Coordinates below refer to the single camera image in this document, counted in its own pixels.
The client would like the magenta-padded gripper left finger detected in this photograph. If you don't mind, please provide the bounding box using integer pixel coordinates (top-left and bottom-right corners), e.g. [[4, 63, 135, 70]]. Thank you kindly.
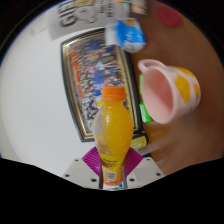
[[61, 147, 103, 190]]

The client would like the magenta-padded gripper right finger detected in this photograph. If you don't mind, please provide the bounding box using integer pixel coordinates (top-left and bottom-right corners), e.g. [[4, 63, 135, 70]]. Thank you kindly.
[[122, 147, 166, 190]]

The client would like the orange juice bottle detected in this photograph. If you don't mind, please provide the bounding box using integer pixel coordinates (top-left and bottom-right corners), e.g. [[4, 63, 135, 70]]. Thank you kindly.
[[92, 85, 135, 187]]

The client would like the brown pump bottle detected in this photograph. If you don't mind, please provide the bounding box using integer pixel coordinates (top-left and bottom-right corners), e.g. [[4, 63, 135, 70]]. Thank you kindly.
[[130, 131, 150, 150]]

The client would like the pink mug with yellow spots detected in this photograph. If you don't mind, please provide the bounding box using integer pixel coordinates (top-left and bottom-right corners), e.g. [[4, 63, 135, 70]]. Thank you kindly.
[[137, 58, 202, 125]]

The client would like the framed group picture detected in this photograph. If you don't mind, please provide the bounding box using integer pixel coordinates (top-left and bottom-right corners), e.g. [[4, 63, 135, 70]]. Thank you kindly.
[[60, 28, 149, 144]]

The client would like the blue tissue pack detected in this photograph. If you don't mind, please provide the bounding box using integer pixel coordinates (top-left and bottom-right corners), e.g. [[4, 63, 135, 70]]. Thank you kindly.
[[104, 18, 148, 54]]

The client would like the flat round red coaster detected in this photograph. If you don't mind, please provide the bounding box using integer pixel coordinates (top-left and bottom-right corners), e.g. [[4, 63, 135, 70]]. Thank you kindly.
[[155, 4, 183, 28]]

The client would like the white printed paper bag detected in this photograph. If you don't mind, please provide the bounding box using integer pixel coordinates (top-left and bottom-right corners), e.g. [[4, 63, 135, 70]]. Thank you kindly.
[[31, 0, 149, 42]]

